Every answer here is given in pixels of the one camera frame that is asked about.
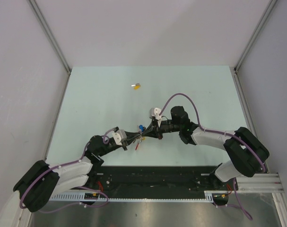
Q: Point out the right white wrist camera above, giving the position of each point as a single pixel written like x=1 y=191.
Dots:
x=155 y=112

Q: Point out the key with yellow tag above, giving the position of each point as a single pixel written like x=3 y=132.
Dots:
x=136 y=86

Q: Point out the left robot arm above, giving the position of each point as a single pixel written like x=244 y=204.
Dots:
x=42 y=180

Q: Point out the white slotted cable duct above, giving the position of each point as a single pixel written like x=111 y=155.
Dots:
x=83 y=196

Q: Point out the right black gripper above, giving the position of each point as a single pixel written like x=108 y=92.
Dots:
x=154 y=131

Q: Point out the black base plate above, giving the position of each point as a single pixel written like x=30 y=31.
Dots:
x=155 y=182

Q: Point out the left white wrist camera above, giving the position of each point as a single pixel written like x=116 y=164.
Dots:
x=119 y=137

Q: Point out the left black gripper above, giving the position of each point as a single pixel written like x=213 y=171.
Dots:
x=131 y=136

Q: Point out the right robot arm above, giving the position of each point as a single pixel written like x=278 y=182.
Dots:
x=247 y=154

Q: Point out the blue key tag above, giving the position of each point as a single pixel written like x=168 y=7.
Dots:
x=141 y=127

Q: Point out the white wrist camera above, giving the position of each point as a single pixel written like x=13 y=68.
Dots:
x=119 y=137
x=155 y=112

